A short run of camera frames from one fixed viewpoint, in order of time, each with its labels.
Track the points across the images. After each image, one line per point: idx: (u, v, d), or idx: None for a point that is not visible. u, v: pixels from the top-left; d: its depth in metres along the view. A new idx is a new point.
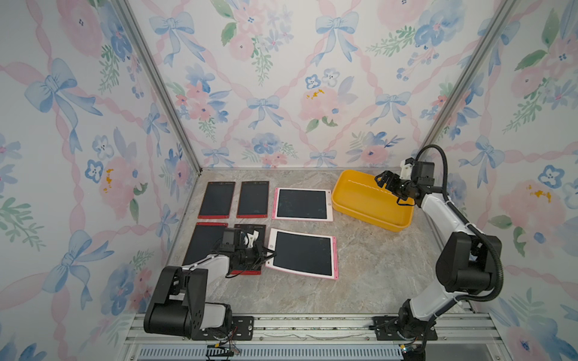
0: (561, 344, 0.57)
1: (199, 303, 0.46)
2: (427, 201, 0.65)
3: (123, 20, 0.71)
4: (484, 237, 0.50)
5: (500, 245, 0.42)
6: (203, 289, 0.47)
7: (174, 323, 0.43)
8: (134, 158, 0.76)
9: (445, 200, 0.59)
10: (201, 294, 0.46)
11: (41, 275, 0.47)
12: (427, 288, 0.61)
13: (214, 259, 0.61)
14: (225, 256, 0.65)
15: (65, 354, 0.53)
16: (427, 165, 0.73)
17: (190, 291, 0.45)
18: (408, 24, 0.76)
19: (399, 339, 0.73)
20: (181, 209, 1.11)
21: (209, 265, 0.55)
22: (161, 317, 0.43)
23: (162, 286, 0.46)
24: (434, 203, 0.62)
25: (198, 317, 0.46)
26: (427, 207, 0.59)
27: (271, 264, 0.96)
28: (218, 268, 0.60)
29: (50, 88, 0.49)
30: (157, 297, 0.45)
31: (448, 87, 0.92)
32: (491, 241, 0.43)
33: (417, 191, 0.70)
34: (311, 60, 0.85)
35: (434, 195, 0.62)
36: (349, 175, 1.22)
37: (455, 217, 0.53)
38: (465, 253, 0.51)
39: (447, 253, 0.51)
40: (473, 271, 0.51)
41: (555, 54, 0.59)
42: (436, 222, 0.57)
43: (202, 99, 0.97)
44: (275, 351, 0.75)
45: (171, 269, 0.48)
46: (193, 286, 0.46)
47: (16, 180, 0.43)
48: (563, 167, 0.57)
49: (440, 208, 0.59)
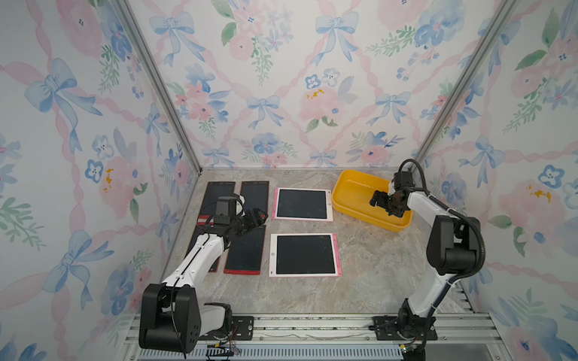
0: (561, 344, 0.57)
1: (193, 320, 0.44)
2: (411, 198, 0.73)
3: (123, 20, 0.71)
4: (465, 217, 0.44)
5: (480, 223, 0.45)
6: (194, 308, 0.44)
7: (170, 343, 0.42)
8: (134, 158, 0.76)
9: (427, 194, 0.66)
10: (192, 313, 0.43)
11: (42, 275, 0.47)
12: (423, 281, 0.63)
13: (202, 254, 0.53)
14: (217, 237, 0.59)
15: (65, 354, 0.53)
16: (404, 172, 0.83)
17: (180, 316, 0.41)
18: (408, 24, 0.76)
19: (399, 339, 0.73)
20: (181, 208, 1.11)
21: (197, 267, 0.49)
22: (154, 336, 0.42)
23: (148, 311, 0.42)
24: (418, 198, 0.69)
25: (195, 331, 0.45)
26: (412, 204, 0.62)
27: (275, 274, 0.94)
28: (211, 256, 0.55)
29: (50, 88, 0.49)
30: (146, 322, 0.42)
31: (448, 87, 0.92)
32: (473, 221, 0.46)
33: (403, 192, 0.77)
34: (311, 60, 0.85)
35: (416, 192, 0.70)
36: (348, 175, 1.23)
37: (438, 207, 0.57)
38: (451, 234, 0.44)
39: (433, 235, 0.56)
40: (460, 251, 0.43)
41: (555, 54, 0.59)
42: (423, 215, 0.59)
43: (202, 99, 0.97)
44: (275, 351, 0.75)
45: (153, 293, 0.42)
46: (181, 311, 0.41)
47: (16, 180, 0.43)
48: (562, 167, 0.57)
49: (422, 200, 0.66)
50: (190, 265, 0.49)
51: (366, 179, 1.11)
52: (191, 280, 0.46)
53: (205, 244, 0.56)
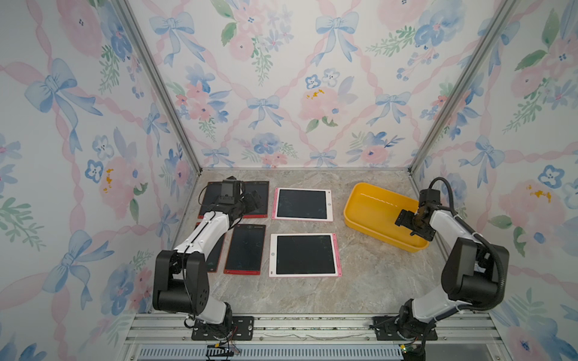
0: (561, 344, 0.57)
1: (203, 284, 0.47)
2: (435, 216, 0.67)
3: (124, 20, 0.71)
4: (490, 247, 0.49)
5: (506, 255, 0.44)
6: (202, 273, 0.46)
7: (181, 305, 0.45)
8: (134, 158, 0.76)
9: (452, 214, 0.58)
10: (201, 277, 0.46)
11: (42, 275, 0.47)
12: (430, 294, 0.61)
13: (211, 225, 0.57)
14: (223, 214, 0.62)
15: (65, 354, 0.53)
16: (430, 189, 0.77)
17: (190, 279, 0.45)
18: (408, 24, 0.76)
19: (399, 339, 0.73)
20: (181, 208, 1.11)
21: (206, 235, 0.53)
22: (167, 296, 0.45)
23: (161, 275, 0.45)
24: (442, 217, 0.62)
25: (204, 294, 0.48)
26: (436, 222, 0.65)
27: (274, 274, 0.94)
28: (217, 230, 0.57)
29: (50, 88, 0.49)
30: (159, 284, 0.45)
31: (448, 87, 0.92)
32: (499, 250, 0.49)
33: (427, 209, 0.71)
34: (311, 61, 0.85)
35: (441, 211, 0.64)
36: (364, 189, 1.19)
37: (462, 229, 0.50)
38: (472, 261, 0.50)
39: (453, 258, 0.50)
40: (478, 280, 0.49)
41: (555, 54, 0.59)
42: (446, 235, 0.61)
43: (202, 99, 0.97)
44: (275, 351, 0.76)
45: (166, 258, 0.45)
46: (191, 275, 0.45)
47: (16, 180, 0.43)
48: (562, 167, 0.57)
49: (448, 222, 0.59)
50: (198, 235, 0.53)
51: (389, 196, 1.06)
52: (200, 249, 0.48)
53: (212, 219, 0.59)
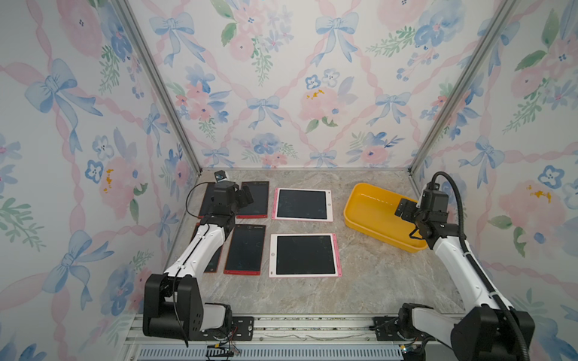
0: (562, 344, 0.57)
1: (195, 308, 0.44)
2: (440, 246, 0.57)
3: (124, 20, 0.71)
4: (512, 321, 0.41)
5: (530, 324, 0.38)
6: (195, 298, 0.44)
7: (172, 331, 0.42)
8: (134, 158, 0.76)
9: (463, 251, 0.49)
10: (193, 302, 0.43)
11: (43, 275, 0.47)
12: (432, 316, 0.58)
13: (204, 242, 0.54)
14: (217, 228, 0.58)
15: (65, 354, 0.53)
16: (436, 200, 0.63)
17: (181, 304, 0.42)
18: (408, 24, 0.76)
19: (399, 339, 0.73)
20: (181, 209, 1.11)
21: (199, 255, 0.50)
22: (158, 322, 0.43)
23: (151, 300, 0.42)
24: (450, 252, 0.53)
25: (196, 317, 0.45)
26: (439, 252, 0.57)
27: (275, 274, 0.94)
28: (212, 245, 0.55)
29: (50, 88, 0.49)
30: (149, 310, 0.42)
31: (448, 87, 0.92)
32: (520, 318, 0.41)
33: (430, 229, 0.60)
34: (311, 61, 0.85)
35: (448, 240, 0.54)
36: (364, 189, 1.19)
37: (477, 279, 0.43)
38: (491, 334, 0.42)
39: (468, 325, 0.42)
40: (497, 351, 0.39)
41: (555, 55, 0.59)
42: (453, 273, 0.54)
43: (202, 99, 0.97)
44: (275, 351, 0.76)
45: (156, 283, 0.43)
46: (183, 300, 0.42)
47: (16, 180, 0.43)
48: (562, 168, 0.57)
49: (457, 261, 0.50)
50: (190, 256, 0.49)
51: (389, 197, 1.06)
52: (193, 271, 0.46)
53: (206, 234, 0.56)
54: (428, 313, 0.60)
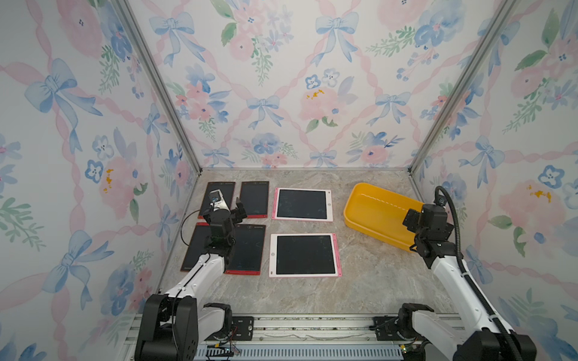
0: (561, 344, 0.57)
1: (191, 335, 0.43)
2: (438, 265, 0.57)
3: (124, 20, 0.71)
4: (512, 345, 0.41)
5: (533, 350, 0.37)
6: (193, 320, 0.43)
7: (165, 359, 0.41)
8: (134, 158, 0.76)
9: (461, 271, 0.49)
10: (191, 324, 0.43)
11: (43, 275, 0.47)
12: (433, 325, 0.57)
13: (205, 268, 0.55)
14: (218, 257, 0.60)
15: (65, 354, 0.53)
16: (433, 219, 0.62)
17: (180, 325, 0.42)
18: (408, 24, 0.76)
19: (399, 339, 0.73)
20: (181, 209, 1.11)
21: (199, 279, 0.51)
22: (151, 348, 0.41)
23: (147, 322, 0.42)
24: (448, 271, 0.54)
25: (191, 346, 0.44)
26: (437, 271, 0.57)
27: (274, 274, 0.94)
28: (213, 273, 0.57)
29: (50, 88, 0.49)
30: (144, 334, 0.42)
31: (448, 87, 0.92)
32: (522, 341, 0.39)
33: (427, 249, 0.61)
34: (311, 61, 0.85)
35: (447, 260, 0.53)
36: (364, 189, 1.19)
37: (476, 301, 0.43)
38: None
39: (471, 353, 0.41)
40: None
41: (555, 54, 0.59)
42: (451, 293, 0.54)
43: (202, 99, 0.97)
44: (275, 351, 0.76)
45: (156, 301, 0.43)
46: (181, 319, 0.42)
47: (16, 180, 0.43)
48: (562, 167, 0.57)
49: (455, 281, 0.50)
50: (191, 278, 0.51)
51: (388, 197, 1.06)
52: (193, 293, 0.46)
53: (208, 262, 0.58)
54: (429, 322, 0.59)
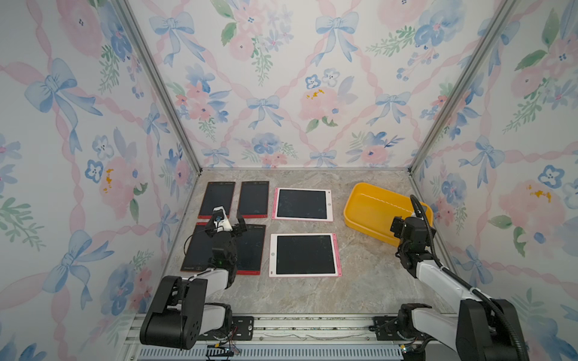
0: (562, 344, 0.57)
1: (197, 316, 0.45)
2: (421, 269, 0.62)
3: (123, 20, 0.71)
4: (493, 304, 0.47)
5: (512, 310, 0.43)
6: (201, 301, 0.46)
7: (170, 334, 0.42)
8: (134, 158, 0.76)
9: (439, 265, 0.55)
10: (199, 305, 0.46)
11: (43, 274, 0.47)
12: (433, 317, 0.58)
13: (213, 273, 0.59)
14: (224, 270, 0.65)
15: (65, 355, 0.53)
16: (414, 234, 0.70)
17: (190, 301, 0.45)
18: (408, 24, 0.76)
19: (399, 339, 0.73)
20: (181, 209, 1.11)
21: (208, 277, 0.55)
22: (159, 322, 0.43)
23: (161, 296, 0.46)
24: (429, 270, 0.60)
25: (196, 329, 0.45)
26: (423, 277, 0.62)
27: (275, 273, 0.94)
28: (217, 280, 0.60)
29: (50, 88, 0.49)
30: (155, 307, 0.44)
31: (448, 87, 0.92)
32: (503, 305, 0.43)
33: (409, 261, 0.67)
34: (311, 60, 0.85)
35: (427, 264, 0.60)
36: (364, 189, 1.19)
37: (456, 284, 0.46)
38: (485, 326, 0.42)
39: (465, 328, 0.44)
40: (501, 348, 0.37)
41: (555, 54, 0.59)
42: (439, 290, 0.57)
43: (202, 99, 0.97)
44: (275, 351, 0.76)
45: (171, 279, 0.48)
46: (192, 295, 0.46)
47: (16, 180, 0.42)
48: (562, 167, 0.57)
49: (436, 274, 0.56)
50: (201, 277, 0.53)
51: (388, 197, 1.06)
52: None
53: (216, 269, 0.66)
54: (429, 315, 0.59)
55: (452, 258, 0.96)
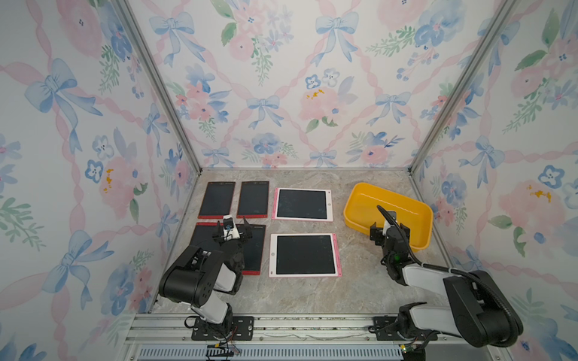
0: (562, 344, 0.57)
1: (211, 279, 0.50)
2: (407, 273, 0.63)
3: (124, 20, 0.71)
4: (470, 274, 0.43)
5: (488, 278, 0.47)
6: (217, 269, 0.52)
7: (190, 279, 0.47)
8: (134, 158, 0.76)
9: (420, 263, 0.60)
10: (215, 271, 0.51)
11: (43, 275, 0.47)
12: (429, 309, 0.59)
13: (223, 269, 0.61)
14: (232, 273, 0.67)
15: (65, 355, 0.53)
16: (396, 246, 0.74)
17: (209, 262, 0.51)
18: (408, 24, 0.76)
19: (399, 339, 0.73)
20: (181, 209, 1.11)
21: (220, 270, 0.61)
22: (181, 271, 0.49)
23: (184, 256, 0.52)
24: (412, 269, 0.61)
25: (207, 291, 0.48)
26: (410, 278, 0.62)
27: (274, 273, 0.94)
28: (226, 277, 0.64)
29: (50, 88, 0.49)
30: (178, 262, 0.51)
31: (448, 87, 0.92)
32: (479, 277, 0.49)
33: (396, 272, 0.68)
34: (311, 60, 0.85)
35: (411, 266, 0.64)
36: (364, 189, 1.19)
37: (439, 271, 0.50)
38: (471, 296, 0.45)
39: (456, 306, 0.47)
40: (491, 313, 0.44)
41: (555, 54, 0.59)
42: (427, 286, 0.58)
43: (202, 99, 0.97)
44: (275, 351, 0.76)
45: (195, 247, 0.55)
46: (211, 259, 0.52)
47: (16, 180, 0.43)
48: (563, 167, 0.57)
49: (420, 271, 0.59)
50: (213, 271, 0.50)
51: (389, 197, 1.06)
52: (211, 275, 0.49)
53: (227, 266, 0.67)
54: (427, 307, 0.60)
55: (452, 258, 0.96)
